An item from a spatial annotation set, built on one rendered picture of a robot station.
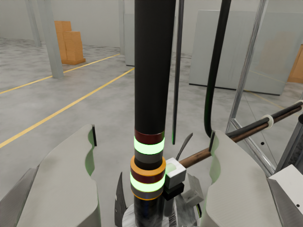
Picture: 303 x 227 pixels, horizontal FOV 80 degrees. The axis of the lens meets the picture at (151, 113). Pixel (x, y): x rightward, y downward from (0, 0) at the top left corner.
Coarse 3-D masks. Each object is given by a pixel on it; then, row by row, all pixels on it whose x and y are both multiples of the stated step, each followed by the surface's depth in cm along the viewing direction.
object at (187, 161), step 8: (288, 112) 43; (256, 128) 36; (264, 128) 38; (240, 136) 33; (248, 136) 35; (200, 152) 28; (208, 152) 29; (184, 160) 27; (192, 160) 27; (200, 160) 28
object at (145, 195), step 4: (132, 188) 23; (160, 188) 22; (136, 192) 22; (140, 192) 22; (144, 192) 21; (148, 192) 21; (152, 192) 22; (156, 192) 22; (160, 192) 22; (140, 196) 22; (144, 196) 22; (148, 196) 22; (152, 196) 22; (156, 196) 22
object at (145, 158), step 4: (136, 152) 20; (160, 152) 20; (136, 156) 20; (140, 156) 20; (144, 156) 20; (148, 156) 20; (152, 156) 20; (156, 156) 20; (160, 156) 20; (140, 160) 20; (144, 160) 20; (148, 160) 20; (152, 160) 20; (156, 160) 20
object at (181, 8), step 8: (176, 48) 17; (176, 56) 16; (176, 64) 16; (176, 72) 17; (176, 80) 17; (176, 88) 17; (176, 96) 18; (176, 104) 18; (176, 112) 18; (176, 120) 19
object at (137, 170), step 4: (132, 160) 22; (164, 160) 22; (132, 164) 21; (164, 164) 22; (132, 168) 21; (136, 168) 21; (160, 168) 21; (164, 168) 21; (136, 172) 21; (140, 172) 20; (144, 172) 20; (148, 172) 20; (152, 172) 20; (156, 172) 20; (160, 172) 21; (136, 180) 21; (160, 180) 21; (132, 184) 22; (136, 188) 22; (136, 196) 22
